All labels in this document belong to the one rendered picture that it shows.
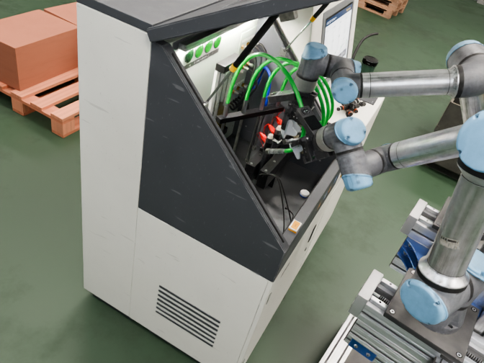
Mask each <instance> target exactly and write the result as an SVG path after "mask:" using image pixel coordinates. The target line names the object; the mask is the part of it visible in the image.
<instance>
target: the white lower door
mask: <svg viewBox="0 0 484 363"><path fill-rule="evenodd" d="M331 191H332V190H331ZM330 194H331V192H330ZM330 194H329V195H328V196H327V198H326V200H325V202H324V203H323V204H322V206H321V208H320V209H319V211H318V213H317V214H316V216H315V217H314V219H313V221H312V222H311V224H310V225H309V227H308V229H307V230H306V232H305V233H304V235H303V236H302V238H301V239H300V241H299V243H298V244H297V246H296V247H295V249H294V251H293V252H292V254H291V255H290V257H289V259H288V260H287V262H286V263H285V265H284V266H283V268H282V270H281V272H280V273H279V274H278V276H277V278H276V279H275V282H274V285H273V287H272V290H271V292H270V294H269V297H268V300H267V302H266V305H265V307H264V310H263V313H262V314H261V317H260V320H259V323H258V325H257V327H256V330H255V332H254V335H253V338H252V340H251V343H250V345H249V347H248V351H247V352H246V355H245V358H244V360H243V363H245V362H246V360H247V359H248V356H249V355H250V353H251V352H252V350H253V348H254V347H255V345H256V343H257V341H258V340H259V338H260V336H261V335H262V333H263V331H264V329H265V328H266V326H267V324H268V322H269V321H270V319H271V317H272V316H273V314H274V312H275V310H276V309H277V307H278V305H279V304H280V302H281V300H282V298H283V297H284V295H285V293H286V291H287V290H288V288H289V286H290V285H291V283H292V281H293V279H294V277H295V274H296V272H297V269H298V267H299V265H300V262H301V261H302V259H303V256H304V254H305V251H306V249H307V247H308V244H309V243H310V239H311V238H312V235H313V233H314V231H315V228H316V226H317V224H318V221H319V219H320V217H321V215H322V212H323V210H324V207H325V206H326V203H327V201H328V198H329V196H330Z"/></svg>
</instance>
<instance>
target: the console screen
mask: <svg viewBox="0 0 484 363"><path fill-rule="evenodd" d="M353 9H354V0H343V1H342V2H340V3H339V4H337V5H335V6H334V7H332V8H330V9H329V10H328V11H326V12H324V13H323V25H322V34H321V44H324V45H325V46H326V47H327V48H328V53H329V54H332V55H337V56H341V57H344V58H348V52H349V41H350V34H351V22H352V16H353Z"/></svg>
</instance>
